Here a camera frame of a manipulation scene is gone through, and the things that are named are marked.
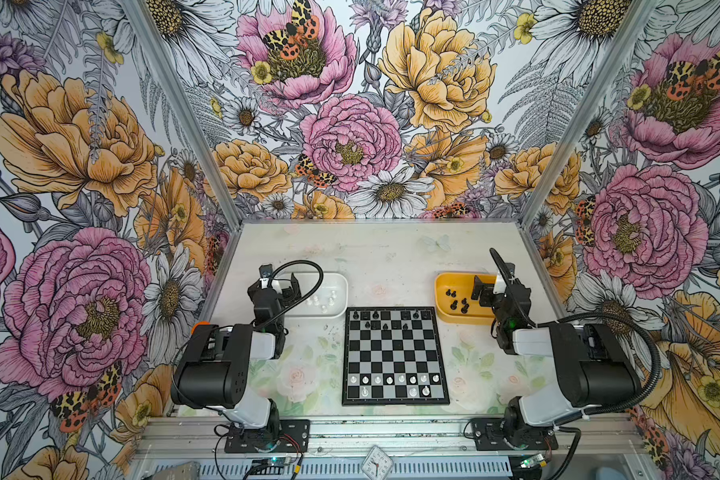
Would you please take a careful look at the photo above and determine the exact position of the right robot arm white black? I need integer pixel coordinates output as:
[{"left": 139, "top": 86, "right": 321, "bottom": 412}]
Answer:
[{"left": 470, "top": 276, "right": 642, "bottom": 450}]

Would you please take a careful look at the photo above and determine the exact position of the white plastic bin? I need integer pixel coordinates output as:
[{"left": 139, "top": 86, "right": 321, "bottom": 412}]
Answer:
[{"left": 274, "top": 271, "right": 349, "bottom": 319}]

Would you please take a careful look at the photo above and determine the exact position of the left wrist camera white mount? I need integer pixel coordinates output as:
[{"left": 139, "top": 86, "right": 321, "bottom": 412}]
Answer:
[{"left": 259, "top": 264, "right": 275, "bottom": 289}]

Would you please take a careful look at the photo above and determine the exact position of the black and white chessboard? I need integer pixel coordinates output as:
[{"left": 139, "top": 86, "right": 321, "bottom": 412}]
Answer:
[{"left": 341, "top": 306, "right": 450, "bottom": 406}]

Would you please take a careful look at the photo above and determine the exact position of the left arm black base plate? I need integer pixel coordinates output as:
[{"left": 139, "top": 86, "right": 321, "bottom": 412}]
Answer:
[{"left": 223, "top": 419, "right": 311, "bottom": 454}]

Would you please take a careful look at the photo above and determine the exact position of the small white analog clock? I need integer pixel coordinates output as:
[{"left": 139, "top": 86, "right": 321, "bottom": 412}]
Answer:
[{"left": 361, "top": 446, "right": 394, "bottom": 480}]

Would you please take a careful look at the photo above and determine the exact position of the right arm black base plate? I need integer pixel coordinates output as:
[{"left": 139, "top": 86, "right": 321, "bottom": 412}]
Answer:
[{"left": 469, "top": 417, "right": 559, "bottom": 451}]

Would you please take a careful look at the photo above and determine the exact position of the aluminium frame rail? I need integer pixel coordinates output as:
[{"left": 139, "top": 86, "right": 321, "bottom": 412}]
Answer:
[{"left": 133, "top": 414, "right": 643, "bottom": 461}]

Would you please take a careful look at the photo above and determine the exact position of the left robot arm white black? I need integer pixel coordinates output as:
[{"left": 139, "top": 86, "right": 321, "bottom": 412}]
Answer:
[{"left": 171, "top": 277, "right": 302, "bottom": 436}]

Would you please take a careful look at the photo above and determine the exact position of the yellow plastic bin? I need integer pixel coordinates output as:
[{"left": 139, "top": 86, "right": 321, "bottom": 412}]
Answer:
[{"left": 434, "top": 272, "right": 500, "bottom": 325}]

